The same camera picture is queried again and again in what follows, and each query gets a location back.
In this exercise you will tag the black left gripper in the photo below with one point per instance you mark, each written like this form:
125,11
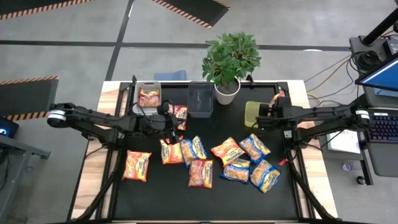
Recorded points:
155,124

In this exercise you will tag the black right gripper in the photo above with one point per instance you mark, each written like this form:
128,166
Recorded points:
273,115

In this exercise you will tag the orange Maruchan noodle pack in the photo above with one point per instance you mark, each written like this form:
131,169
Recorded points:
136,166
276,99
171,154
228,151

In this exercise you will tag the red Maruchan noodle pack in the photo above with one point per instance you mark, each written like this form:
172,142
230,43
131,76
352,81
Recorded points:
182,113
149,98
200,173

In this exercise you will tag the blue Maruchan noodle pack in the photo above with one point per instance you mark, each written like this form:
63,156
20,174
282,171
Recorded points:
236,170
255,147
196,149
265,176

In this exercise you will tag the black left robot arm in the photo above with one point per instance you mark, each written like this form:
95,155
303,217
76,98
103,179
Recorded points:
93,119

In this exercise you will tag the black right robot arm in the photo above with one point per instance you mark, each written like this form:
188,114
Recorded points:
326,113

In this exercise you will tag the yellow-green plastic bin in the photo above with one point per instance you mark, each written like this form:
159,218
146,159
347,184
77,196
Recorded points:
250,113

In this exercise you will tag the small black clamp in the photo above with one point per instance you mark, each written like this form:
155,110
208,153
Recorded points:
134,78
250,80

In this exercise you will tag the small red tag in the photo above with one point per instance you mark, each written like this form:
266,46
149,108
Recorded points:
282,161

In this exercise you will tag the dark transparent plastic bin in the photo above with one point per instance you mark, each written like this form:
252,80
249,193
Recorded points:
200,99

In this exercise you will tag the white plastic bin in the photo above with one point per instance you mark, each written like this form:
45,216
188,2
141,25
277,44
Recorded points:
136,96

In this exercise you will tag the black table mat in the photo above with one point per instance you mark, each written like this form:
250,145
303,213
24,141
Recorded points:
174,202

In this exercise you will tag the green plant in white pot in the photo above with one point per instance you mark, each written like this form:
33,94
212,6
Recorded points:
230,59

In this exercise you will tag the white paper sheet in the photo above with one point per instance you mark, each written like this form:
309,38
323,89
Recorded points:
343,141

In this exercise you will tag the black diagonal stand beam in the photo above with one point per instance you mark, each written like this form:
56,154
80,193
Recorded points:
362,100

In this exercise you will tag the clear plastic bottle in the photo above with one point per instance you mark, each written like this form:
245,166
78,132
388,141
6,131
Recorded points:
347,167

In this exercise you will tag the black caster wheel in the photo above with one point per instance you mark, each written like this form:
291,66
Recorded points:
360,180

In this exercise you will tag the grey stand base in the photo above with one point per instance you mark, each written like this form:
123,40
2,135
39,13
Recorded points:
357,43

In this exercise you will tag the black keyboard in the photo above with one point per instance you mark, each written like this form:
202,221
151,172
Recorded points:
385,127

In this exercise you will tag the computer monitor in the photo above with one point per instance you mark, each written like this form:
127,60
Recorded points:
382,77

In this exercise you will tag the laptop computer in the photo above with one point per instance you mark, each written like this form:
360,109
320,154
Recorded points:
385,158

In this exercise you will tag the black hazard-striped floor mat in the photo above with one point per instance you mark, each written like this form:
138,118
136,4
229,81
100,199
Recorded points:
25,4
199,9
25,99

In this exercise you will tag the black stand pole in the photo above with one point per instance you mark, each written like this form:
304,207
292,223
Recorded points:
381,28

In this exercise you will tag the grey desk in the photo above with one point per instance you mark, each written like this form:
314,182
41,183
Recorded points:
12,174

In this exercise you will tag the black device with blue light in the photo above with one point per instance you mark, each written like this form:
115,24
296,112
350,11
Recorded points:
7,127

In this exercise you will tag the black metal table frame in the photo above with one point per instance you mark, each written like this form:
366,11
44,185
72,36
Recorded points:
295,186

